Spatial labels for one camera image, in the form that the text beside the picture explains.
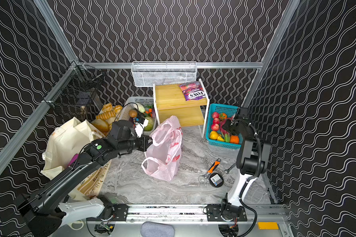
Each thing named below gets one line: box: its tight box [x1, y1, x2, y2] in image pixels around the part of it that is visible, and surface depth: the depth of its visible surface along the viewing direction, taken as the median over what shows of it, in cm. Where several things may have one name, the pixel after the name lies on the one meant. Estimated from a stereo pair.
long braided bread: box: [95, 110, 117, 121], surface depth 115 cm
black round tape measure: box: [208, 172, 224, 188], surface depth 85 cm
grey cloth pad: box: [140, 221, 176, 237], surface depth 69 cm
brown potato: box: [128, 109, 138, 119], surface depth 111 cm
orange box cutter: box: [203, 158, 222, 179], surface depth 91 cm
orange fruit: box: [229, 135, 240, 145], surface depth 97 cm
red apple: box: [211, 123, 220, 131], surface depth 105 cm
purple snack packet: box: [67, 153, 80, 168], surface depth 79 cm
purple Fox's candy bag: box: [178, 81, 206, 102], surface depth 82 cm
